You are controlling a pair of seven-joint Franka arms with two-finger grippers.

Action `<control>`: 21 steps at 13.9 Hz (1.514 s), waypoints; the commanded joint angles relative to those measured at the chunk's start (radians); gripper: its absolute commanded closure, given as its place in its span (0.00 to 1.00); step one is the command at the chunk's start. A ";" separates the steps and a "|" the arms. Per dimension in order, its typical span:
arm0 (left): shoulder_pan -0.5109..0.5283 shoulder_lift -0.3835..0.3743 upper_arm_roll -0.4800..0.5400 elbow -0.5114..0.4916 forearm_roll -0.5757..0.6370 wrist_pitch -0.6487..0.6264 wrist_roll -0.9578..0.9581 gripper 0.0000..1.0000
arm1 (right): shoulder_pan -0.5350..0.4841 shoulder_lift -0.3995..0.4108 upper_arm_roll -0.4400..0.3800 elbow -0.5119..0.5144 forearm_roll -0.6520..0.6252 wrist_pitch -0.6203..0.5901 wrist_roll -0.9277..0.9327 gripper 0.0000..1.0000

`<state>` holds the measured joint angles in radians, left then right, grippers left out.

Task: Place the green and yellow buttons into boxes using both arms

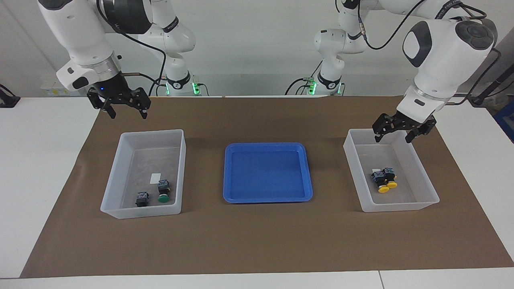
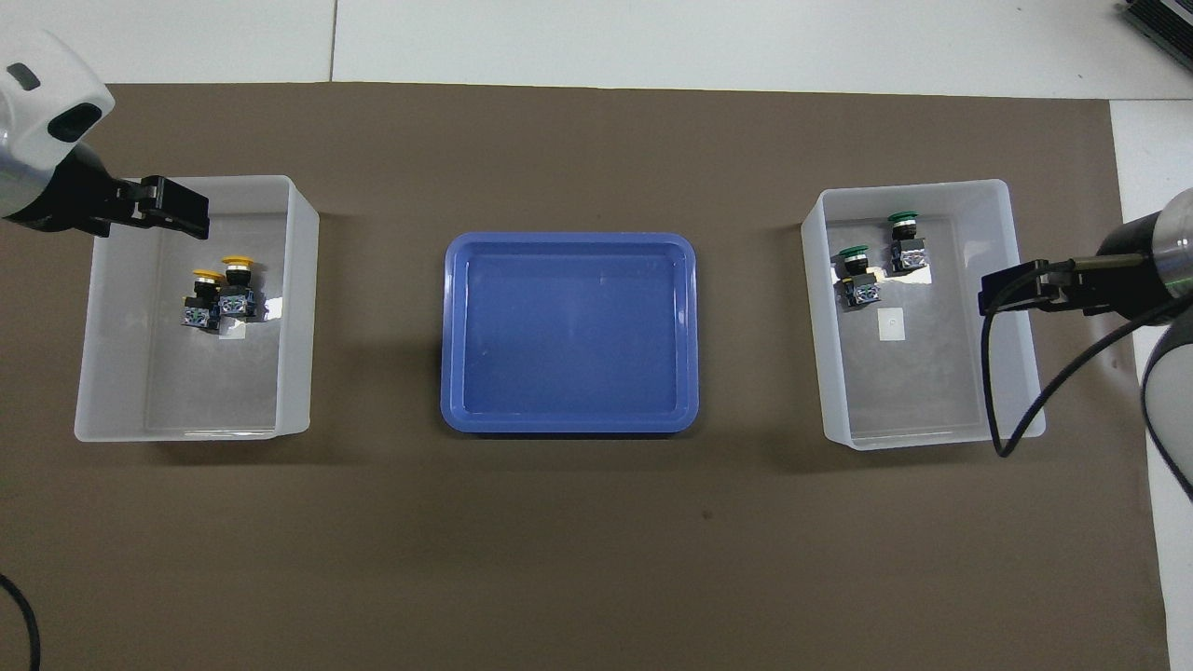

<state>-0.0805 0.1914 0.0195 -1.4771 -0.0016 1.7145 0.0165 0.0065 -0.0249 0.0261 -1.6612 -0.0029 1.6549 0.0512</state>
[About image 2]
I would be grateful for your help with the black ribbed device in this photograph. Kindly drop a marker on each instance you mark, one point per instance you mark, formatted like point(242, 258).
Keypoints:
point(1165, 19)

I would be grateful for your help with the blue plastic tray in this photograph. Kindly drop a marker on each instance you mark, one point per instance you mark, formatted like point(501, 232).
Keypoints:
point(569, 335)

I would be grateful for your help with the white rectangular label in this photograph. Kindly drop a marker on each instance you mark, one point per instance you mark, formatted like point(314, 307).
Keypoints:
point(235, 332)
point(892, 324)

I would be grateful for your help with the green push button switch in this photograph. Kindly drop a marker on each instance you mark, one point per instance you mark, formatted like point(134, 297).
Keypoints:
point(907, 244)
point(858, 280)

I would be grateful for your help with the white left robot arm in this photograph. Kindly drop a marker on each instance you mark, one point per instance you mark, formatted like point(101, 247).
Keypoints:
point(37, 93)

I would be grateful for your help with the brown paper table mat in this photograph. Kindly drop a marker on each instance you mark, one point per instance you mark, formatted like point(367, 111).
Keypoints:
point(596, 559)

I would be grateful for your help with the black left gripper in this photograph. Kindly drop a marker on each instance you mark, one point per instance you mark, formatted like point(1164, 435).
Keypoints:
point(75, 200)

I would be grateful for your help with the translucent white plastic box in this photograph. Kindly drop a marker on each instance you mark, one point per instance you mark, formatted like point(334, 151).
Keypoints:
point(932, 391)
point(205, 391)

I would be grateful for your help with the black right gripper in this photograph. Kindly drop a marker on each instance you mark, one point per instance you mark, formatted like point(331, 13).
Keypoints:
point(1128, 284)

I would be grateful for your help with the yellow push button switch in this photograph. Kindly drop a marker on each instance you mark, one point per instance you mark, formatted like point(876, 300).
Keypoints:
point(202, 303)
point(240, 294)

